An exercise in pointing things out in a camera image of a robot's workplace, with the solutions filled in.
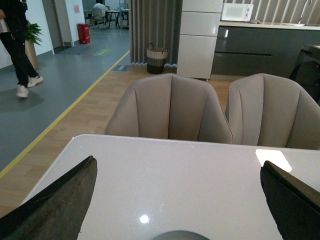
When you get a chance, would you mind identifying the seated person in background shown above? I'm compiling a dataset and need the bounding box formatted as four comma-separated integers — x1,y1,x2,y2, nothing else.
91,0,109,29

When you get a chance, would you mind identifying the chrome kitchen faucet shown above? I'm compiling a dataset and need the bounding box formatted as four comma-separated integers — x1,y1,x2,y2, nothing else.
297,0,313,25

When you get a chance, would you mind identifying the white ceramic plate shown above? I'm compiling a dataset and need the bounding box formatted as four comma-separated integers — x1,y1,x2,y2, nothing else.
152,230,209,240

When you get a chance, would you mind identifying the black appliance at right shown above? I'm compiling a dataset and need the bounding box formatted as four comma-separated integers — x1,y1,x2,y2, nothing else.
289,44,320,105

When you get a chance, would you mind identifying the grey curtain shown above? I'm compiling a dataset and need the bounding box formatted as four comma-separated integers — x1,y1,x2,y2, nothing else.
128,0,183,65

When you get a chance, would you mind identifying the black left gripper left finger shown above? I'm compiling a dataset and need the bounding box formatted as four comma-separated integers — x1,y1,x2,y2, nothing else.
0,156,97,240

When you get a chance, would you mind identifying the white drawer cabinet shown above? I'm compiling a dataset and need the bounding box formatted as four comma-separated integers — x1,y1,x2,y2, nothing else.
176,0,223,80

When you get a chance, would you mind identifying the woven laundry basket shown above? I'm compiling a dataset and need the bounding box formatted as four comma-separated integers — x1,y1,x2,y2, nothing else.
146,42,168,74

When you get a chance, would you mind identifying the beige chair right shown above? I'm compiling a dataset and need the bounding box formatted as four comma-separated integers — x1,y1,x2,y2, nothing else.
225,73,320,150

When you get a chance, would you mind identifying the white microwave oven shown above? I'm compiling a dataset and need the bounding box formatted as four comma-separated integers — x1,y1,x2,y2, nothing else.
220,3,254,22

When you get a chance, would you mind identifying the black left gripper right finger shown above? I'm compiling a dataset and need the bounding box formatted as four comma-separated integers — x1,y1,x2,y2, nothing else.
260,161,320,240

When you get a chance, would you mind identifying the background desk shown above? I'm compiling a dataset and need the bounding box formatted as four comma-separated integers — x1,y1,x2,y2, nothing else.
105,9,129,29

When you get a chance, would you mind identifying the potted green plant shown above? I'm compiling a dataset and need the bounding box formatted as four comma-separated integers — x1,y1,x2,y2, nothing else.
25,21,42,70

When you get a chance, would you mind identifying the red bin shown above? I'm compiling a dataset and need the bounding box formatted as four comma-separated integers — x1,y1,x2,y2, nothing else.
77,23,90,44

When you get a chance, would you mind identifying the beige chair left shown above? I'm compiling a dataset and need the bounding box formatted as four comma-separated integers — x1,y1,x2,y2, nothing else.
104,73,234,144

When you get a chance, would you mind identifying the walking person in black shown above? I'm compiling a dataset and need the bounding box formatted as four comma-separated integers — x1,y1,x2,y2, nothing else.
0,0,43,98

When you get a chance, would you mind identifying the beige chair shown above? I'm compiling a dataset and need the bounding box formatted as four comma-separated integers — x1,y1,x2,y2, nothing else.
225,73,320,150
104,73,234,144

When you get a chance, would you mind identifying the grey kitchen counter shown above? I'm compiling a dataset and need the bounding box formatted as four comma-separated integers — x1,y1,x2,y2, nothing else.
211,22,320,78

